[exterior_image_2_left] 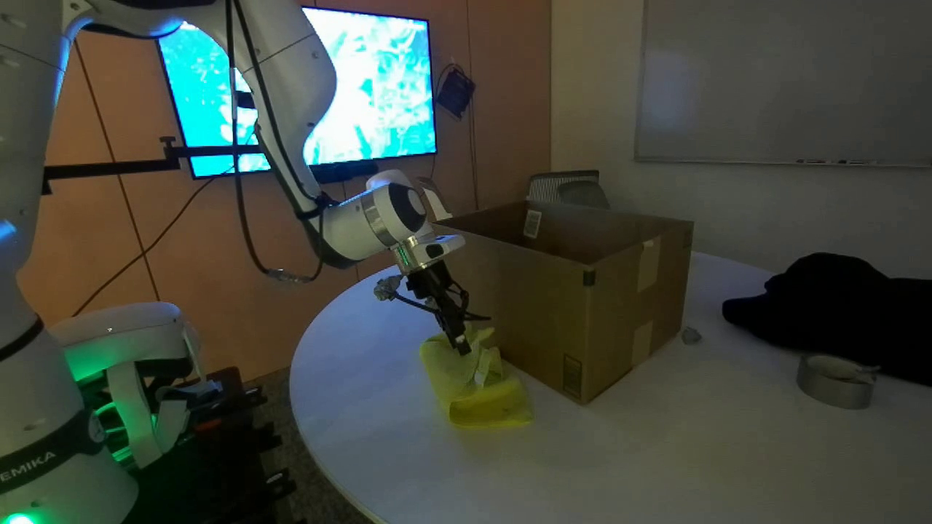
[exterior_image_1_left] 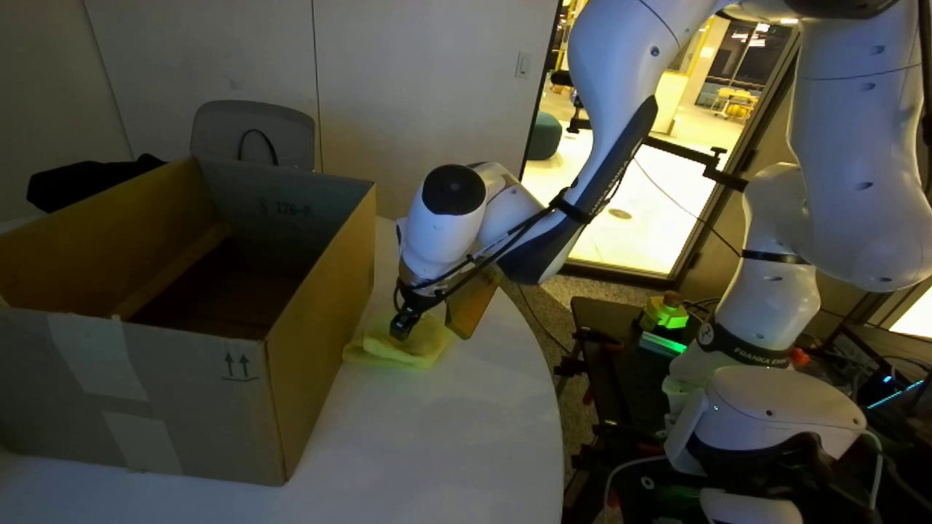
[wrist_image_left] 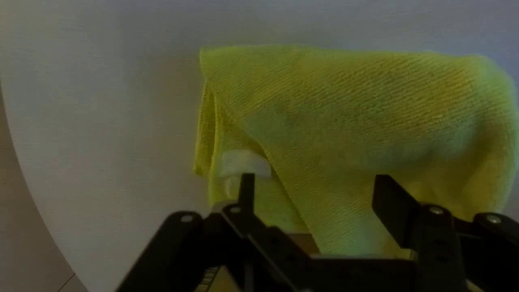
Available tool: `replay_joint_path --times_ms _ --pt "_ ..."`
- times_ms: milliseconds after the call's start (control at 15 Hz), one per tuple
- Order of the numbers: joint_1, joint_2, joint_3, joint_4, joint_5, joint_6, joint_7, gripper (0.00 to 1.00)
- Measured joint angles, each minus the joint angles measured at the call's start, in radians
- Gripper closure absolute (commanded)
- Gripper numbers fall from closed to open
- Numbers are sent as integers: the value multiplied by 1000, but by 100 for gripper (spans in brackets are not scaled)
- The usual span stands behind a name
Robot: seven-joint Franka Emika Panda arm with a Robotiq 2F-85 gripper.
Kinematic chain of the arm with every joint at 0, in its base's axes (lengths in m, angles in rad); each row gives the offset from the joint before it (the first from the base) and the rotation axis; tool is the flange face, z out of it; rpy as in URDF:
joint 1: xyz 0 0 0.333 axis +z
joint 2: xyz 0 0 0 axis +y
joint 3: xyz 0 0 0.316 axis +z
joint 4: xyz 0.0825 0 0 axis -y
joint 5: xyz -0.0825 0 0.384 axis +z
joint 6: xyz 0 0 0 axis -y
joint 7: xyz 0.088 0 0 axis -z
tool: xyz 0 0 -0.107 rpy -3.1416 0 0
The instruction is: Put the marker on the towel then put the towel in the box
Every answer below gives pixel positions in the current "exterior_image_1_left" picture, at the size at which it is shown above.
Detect green lit control box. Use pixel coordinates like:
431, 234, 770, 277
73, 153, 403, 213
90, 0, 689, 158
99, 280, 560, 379
635, 299, 693, 360

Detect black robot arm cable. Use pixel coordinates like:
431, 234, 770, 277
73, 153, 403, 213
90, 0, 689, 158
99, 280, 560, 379
393, 187, 597, 296

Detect black clothing pile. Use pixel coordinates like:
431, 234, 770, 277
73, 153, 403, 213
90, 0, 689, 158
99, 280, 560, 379
23, 151, 170, 218

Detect yellow microfiber towel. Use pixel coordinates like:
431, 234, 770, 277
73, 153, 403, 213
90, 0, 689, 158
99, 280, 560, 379
342, 318, 460, 370

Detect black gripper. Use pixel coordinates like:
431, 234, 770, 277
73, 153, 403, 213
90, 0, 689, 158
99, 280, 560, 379
389, 282, 447, 343

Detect grey chair backrest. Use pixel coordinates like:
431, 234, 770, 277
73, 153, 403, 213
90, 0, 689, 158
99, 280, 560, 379
188, 100, 322, 177

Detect white floor cable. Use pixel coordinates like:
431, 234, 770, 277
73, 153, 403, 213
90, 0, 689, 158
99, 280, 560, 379
597, 450, 677, 514

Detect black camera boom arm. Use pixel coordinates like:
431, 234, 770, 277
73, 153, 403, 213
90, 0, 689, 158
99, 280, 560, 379
641, 130, 753, 194

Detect open cardboard box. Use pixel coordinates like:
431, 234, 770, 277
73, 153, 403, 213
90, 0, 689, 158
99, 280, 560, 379
0, 153, 380, 490

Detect green round stool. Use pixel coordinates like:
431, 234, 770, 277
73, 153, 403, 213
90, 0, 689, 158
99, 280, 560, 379
525, 110, 569, 164

